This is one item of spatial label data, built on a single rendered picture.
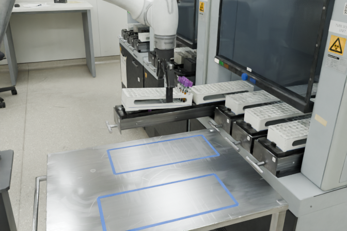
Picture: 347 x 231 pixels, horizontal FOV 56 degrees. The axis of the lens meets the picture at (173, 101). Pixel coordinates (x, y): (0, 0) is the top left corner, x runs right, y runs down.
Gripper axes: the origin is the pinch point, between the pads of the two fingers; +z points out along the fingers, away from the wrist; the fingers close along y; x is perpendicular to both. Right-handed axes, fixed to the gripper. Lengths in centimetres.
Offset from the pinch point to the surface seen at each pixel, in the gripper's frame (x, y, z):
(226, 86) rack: 30.7, 0.6, 0.5
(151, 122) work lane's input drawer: -8.7, 6.8, 9.6
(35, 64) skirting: -65, -350, 81
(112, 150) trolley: -29.6, 31.0, 4.7
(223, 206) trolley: -9, 68, 5
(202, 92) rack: 16.2, 3.9, 0.4
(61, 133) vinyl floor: -44, -144, 87
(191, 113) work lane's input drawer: 10.1, 6.8, 8.6
